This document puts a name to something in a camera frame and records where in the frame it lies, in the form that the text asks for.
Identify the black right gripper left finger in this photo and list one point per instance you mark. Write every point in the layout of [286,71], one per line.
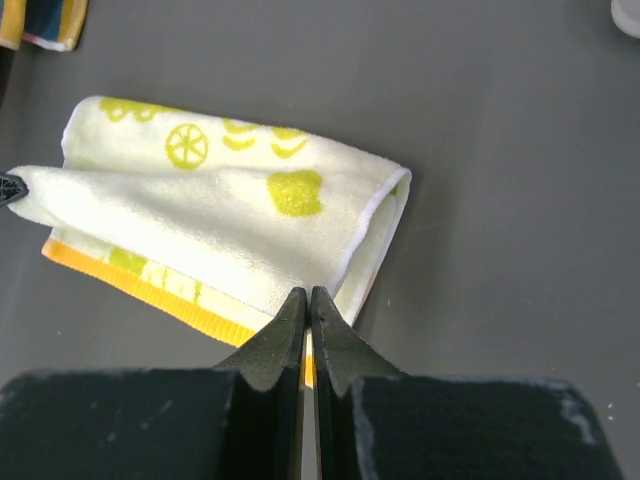
[240,419]

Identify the yellow cartoon print towel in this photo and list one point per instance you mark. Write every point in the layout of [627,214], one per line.
[50,24]

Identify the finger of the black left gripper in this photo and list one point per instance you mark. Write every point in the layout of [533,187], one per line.
[12,189]

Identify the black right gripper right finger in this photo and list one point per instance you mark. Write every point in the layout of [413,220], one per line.
[374,421]

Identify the lime green print towel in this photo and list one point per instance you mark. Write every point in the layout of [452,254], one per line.
[212,220]

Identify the white plastic tray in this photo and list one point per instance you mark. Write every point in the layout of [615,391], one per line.
[626,16]

